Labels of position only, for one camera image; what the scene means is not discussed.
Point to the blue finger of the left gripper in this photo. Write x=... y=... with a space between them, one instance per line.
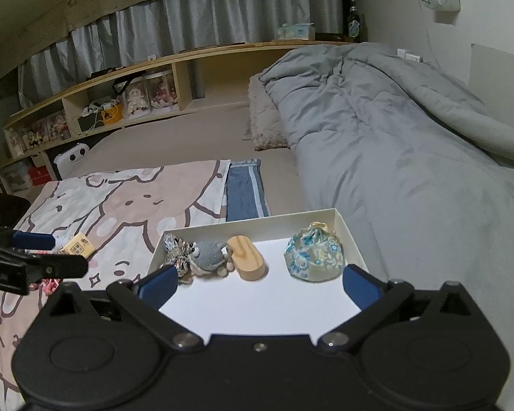
x=56 y=266
x=33 y=241

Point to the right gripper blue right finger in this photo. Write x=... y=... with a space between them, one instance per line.
x=362 y=288

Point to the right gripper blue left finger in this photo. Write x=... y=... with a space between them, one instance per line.
x=158 y=287

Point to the pink crochet bunny doll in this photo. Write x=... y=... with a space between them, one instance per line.
x=46 y=286

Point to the small yellow paper box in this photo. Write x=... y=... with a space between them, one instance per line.
x=78 y=245

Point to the blue floral drawstring pouch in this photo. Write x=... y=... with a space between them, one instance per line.
x=315 y=254

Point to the grey crochet frog toy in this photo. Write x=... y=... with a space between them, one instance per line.
x=211 y=258

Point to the wooden block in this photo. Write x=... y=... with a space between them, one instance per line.
x=248 y=261

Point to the black cushion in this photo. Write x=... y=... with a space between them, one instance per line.
x=12 y=210

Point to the red box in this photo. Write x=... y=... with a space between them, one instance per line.
x=39 y=176

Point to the cartoon bunny blanket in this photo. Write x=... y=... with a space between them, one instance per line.
x=123 y=214

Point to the grey quilted duvet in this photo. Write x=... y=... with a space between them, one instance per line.
x=421 y=173

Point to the blue striped cloth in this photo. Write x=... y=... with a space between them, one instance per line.
x=245 y=191

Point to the black storage box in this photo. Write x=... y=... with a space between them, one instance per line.
x=89 y=122

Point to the white doll in case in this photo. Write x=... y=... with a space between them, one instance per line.
x=136 y=99

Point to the beige fuzzy pillow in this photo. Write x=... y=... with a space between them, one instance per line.
x=266 y=129

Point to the pink doll in case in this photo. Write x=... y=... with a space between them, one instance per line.
x=162 y=91

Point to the wooden headboard shelf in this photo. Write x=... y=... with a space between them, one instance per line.
x=203 y=79

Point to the tissue box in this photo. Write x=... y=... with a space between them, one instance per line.
x=296 y=31

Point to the green glass bottle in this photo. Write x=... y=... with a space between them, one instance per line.
x=354 y=23

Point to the grey curtain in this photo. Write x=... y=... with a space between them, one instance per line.
x=160 y=28

